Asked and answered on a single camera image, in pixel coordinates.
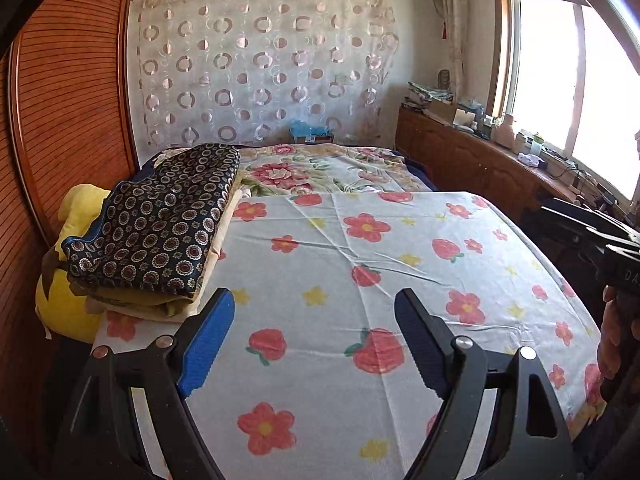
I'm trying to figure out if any navy patterned cloth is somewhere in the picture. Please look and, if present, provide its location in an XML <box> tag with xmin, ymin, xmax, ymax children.
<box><xmin>61</xmin><ymin>143</ymin><xmax>240</xmax><ymax>298</ymax></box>

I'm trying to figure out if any person's right hand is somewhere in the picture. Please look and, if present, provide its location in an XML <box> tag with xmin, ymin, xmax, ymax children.
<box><xmin>598</xmin><ymin>285</ymin><xmax>625</xmax><ymax>379</ymax></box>

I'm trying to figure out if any pink white bottle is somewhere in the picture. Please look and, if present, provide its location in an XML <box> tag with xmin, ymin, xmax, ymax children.
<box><xmin>491</xmin><ymin>114</ymin><xmax>515</xmax><ymax>150</ymax></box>

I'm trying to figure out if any yellow plush pillow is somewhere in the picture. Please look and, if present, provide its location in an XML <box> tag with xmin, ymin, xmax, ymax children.
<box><xmin>34</xmin><ymin>183</ymin><xmax>113</xmax><ymax>345</ymax></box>

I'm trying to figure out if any bright window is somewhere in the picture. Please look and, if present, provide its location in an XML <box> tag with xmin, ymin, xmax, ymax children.
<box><xmin>495</xmin><ymin>0</ymin><xmax>639</xmax><ymax>205</ymax></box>

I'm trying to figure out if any gold folded cloth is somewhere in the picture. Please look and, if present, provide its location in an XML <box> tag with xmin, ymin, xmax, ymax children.
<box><xmin>67</xmin><ymin>188</ymin><xmax>243</xmax><ymax>323</ymax></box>

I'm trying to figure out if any long wooden cabinet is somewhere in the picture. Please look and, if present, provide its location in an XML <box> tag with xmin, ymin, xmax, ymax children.
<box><xmin>395</xmin><ymin>107</ymin><xmax>576</xmax><ymax>222</ymax></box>

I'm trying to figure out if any cardboard box on cabinet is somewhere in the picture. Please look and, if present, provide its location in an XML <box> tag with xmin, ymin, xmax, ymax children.
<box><xmin>426</xmin><ymin>100</ymin><xmax>475</xmax><ymax>127</ymax></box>

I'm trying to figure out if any stack of papers on cabinet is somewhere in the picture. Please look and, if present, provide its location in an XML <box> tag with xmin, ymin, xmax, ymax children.
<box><xmin>406</xmin><ymin>81</ymin><xmax>454</xmax><ymax>107</ymax></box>

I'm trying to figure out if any white strawberry flower bedsheet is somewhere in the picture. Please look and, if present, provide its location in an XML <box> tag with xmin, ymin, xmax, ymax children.
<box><xmin>92</xmin><ymin>188</ymin><xmax>601</xmax><ymax>480</ymax></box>

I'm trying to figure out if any blue object behind bed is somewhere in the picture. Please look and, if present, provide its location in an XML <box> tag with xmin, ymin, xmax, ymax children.
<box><xmin>288</xmin><ymin>120</ymin><xmax>334</xmax><ymax>145</ymax></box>

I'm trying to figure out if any floral rose quilt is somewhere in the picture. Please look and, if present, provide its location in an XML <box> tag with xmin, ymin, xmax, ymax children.
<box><xmin>233</xmin><ymin>143</ymin><xmax>432</xmax><ymax>196</ymax></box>

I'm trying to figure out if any wooden louvered wardrobe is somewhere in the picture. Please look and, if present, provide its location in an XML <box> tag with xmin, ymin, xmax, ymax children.
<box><xmin>0</xmin><ymin>0</ymin><xmax>141</xmax><ymax>411</ymax></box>

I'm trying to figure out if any sheer circle pattern curtain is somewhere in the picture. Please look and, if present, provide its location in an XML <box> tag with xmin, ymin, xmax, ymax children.
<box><xmin>129</xmin><ymin>0</ymin><xmax>399</xmax><ymax>156</ymax></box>

